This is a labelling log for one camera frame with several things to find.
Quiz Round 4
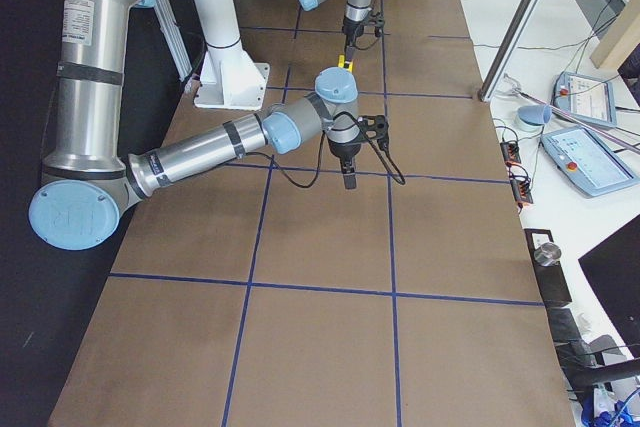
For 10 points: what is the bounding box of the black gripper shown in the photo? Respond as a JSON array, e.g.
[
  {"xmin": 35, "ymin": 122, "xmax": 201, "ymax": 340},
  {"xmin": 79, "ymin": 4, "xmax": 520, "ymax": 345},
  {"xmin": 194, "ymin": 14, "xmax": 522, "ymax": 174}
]
[
  {"xmin": 329, "ymin": 140, "xmax": 361, "ymax": 190},
  {"xmin": 342, "ymin": 18, "xmax": 365, "ymax": 61}
]

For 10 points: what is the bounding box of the yellow wooden block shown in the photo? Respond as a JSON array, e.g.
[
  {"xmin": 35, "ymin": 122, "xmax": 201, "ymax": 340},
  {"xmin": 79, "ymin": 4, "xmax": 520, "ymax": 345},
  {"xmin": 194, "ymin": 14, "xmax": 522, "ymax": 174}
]
[{"xmin": 338, "ymin": 54, "xmax": 353, "ymax": 71}]

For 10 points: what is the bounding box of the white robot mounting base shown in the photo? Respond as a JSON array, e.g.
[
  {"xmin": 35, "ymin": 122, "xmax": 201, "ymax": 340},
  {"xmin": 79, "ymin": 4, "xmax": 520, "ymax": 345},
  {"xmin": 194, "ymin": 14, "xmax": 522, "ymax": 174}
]
[{"xmin": 194, "ymin": 47, "xmax": 270, "ymax": 111}]

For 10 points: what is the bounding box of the long reacher grabber stick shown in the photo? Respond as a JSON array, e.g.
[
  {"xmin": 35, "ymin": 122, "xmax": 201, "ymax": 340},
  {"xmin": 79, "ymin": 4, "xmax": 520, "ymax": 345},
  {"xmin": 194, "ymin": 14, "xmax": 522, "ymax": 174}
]
[{"xmin": 502, "ymin": 73, "xmax": 640, "ymax": 153}]

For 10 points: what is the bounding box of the small metal cup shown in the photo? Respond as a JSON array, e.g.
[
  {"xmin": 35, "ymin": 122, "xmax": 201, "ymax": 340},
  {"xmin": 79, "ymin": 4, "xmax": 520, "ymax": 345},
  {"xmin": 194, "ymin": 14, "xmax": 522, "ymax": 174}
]
[{"xmin": 533, "ymin": 242, "xmax": 562, "ymax": 267}]

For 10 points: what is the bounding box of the black box on desk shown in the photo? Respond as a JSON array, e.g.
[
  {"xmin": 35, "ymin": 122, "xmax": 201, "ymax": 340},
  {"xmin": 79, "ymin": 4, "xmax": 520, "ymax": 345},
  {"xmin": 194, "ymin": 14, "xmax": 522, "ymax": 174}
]
[{"xmin": 524, "ymin": 228, "xmax": 572, "ymax": 308}]

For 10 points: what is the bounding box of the near teach pendant tablet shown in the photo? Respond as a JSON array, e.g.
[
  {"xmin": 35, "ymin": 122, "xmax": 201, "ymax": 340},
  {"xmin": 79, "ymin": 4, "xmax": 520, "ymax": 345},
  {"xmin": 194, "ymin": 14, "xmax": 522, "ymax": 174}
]
[{"xmin": 541, "ymin": 127, "xmax": 639, "ymax": 197}]

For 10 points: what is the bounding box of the teach pendant tablet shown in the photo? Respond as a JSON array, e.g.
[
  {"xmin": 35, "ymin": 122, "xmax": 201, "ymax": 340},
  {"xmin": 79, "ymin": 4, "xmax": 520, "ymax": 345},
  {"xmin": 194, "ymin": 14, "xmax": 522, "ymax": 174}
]
[
  {"xmin": 552, "ymin": 71, "xmax": 617, "ymax": 128},
  {"xmin": 541, "ymin": 127, "xmax": 639, "ymax": 197}
]

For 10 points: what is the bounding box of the far teach pendant tablet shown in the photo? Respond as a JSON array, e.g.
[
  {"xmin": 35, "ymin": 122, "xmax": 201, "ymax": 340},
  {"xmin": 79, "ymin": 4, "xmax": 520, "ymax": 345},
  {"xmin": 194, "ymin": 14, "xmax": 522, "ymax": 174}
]
[{"xmin": 552, "ymin": 71, "xmax": 617, "ymax": 128}]

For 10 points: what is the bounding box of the black computer monitor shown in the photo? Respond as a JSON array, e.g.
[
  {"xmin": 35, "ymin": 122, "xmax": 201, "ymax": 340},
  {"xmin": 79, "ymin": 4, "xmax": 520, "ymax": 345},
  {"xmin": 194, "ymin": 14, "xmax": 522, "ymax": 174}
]
[{"xmin": 579, "ymin": 216, "xmax": 640, "ymax": 356}]

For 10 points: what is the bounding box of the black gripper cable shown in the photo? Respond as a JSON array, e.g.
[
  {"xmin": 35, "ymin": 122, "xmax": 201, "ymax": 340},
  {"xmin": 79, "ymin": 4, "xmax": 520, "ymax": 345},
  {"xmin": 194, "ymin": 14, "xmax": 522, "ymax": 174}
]
[
  {"xmin": 239, "ymin": 114, "xmax": 407, "ymax": 190},
  {"xmin": 355, "ymin": 16, "xmax": 385, "ymax": 52}
]

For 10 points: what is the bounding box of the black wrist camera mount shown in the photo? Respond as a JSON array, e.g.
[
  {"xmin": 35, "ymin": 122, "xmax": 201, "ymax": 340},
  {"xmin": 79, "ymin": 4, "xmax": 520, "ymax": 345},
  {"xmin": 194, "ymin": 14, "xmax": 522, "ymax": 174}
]
[
  {"xmin": 365, "ymin": 12, "xmax": 385, "ymax": 39},
  {"xmin": 358, "ymin": 115, "xmax": 390, "ymax": 154}
]

